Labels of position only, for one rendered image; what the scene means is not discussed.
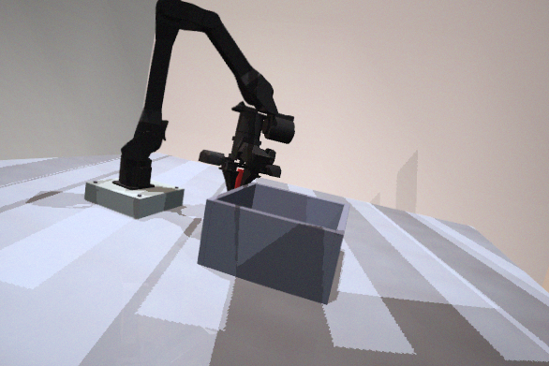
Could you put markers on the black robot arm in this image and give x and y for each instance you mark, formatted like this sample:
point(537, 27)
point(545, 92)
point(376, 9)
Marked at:
point(171, 15)

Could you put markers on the red peg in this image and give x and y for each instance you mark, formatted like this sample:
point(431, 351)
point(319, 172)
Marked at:
point(239, 178)

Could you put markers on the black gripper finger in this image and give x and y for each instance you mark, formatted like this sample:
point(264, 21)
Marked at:
point(248, 178)
point(229, 177)

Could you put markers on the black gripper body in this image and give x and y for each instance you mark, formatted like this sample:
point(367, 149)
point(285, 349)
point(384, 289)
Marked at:
point(219, 159)

